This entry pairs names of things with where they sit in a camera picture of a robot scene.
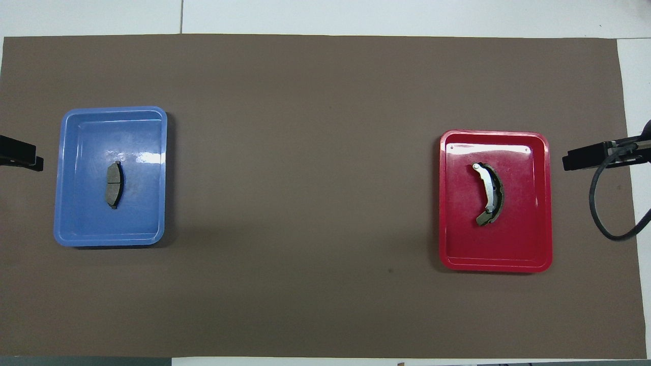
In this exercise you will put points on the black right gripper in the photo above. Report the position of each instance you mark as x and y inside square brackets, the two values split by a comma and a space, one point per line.
[645, 137]

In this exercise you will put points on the red plastic tray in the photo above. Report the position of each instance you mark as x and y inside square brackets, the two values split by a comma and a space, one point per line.
[524, 239]

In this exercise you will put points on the blue plastic tray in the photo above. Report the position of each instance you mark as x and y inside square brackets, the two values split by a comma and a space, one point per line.
[86, 218]

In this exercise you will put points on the dark grey brake pad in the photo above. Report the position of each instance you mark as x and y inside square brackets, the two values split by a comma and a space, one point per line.
[114, 185]

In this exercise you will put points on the curved brake shoe metal rib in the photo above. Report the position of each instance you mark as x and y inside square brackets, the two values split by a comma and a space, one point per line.
[489, 190]

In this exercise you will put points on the brown table mat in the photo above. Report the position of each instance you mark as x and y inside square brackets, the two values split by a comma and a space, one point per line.
[325, 101]

